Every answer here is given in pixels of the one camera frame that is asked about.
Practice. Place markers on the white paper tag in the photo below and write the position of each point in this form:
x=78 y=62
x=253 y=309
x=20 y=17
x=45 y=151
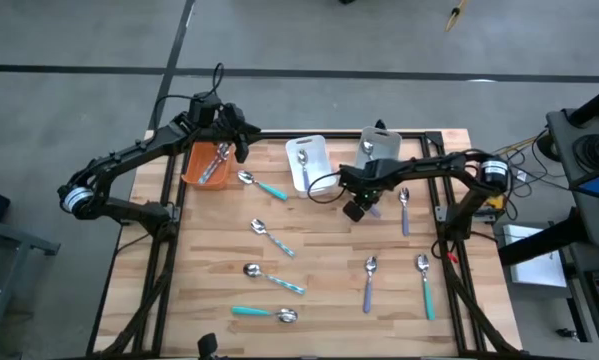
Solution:
x=521 y=175

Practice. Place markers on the gray metal bracket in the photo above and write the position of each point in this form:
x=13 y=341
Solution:
x=441 y=213
x=173 y=213

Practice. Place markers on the orange plastic bin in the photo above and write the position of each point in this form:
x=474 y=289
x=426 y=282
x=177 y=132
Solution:
x=194 y=170

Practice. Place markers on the yellow connector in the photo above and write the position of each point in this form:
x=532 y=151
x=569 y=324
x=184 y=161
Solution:
x=494 y=202

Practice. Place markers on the black stand leg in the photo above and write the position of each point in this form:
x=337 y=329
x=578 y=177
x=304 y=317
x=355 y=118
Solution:
x=539 y=244

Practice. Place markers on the small black floor object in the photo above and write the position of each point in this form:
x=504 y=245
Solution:
x=565 y=333

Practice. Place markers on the yellow stick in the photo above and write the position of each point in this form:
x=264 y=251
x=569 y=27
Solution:
x=453 y=19

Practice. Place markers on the gray equipment cart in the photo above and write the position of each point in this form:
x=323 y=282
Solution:
x=561 y=150

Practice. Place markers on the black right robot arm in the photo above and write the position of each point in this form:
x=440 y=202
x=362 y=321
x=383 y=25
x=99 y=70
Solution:
x=429 y=165

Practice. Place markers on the black pole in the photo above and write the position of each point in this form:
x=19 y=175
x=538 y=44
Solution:
x=596 y=102

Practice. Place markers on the white box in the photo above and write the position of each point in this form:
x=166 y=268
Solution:
x=534 y=265

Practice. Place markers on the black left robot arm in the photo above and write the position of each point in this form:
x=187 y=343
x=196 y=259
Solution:
x=129 y=152

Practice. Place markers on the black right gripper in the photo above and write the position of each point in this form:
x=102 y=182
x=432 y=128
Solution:
x=369 y=177

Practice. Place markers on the gray plastic bin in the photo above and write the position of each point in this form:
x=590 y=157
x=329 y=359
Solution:
x=386 y=145

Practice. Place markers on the white plastic bin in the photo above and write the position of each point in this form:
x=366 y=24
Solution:
x=324 y=165

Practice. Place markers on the black aluminium table frame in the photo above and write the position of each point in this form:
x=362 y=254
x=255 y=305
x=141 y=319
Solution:
x=271 y=134

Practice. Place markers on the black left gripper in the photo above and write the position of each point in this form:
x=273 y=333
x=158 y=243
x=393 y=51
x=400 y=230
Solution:
x=204 y=125

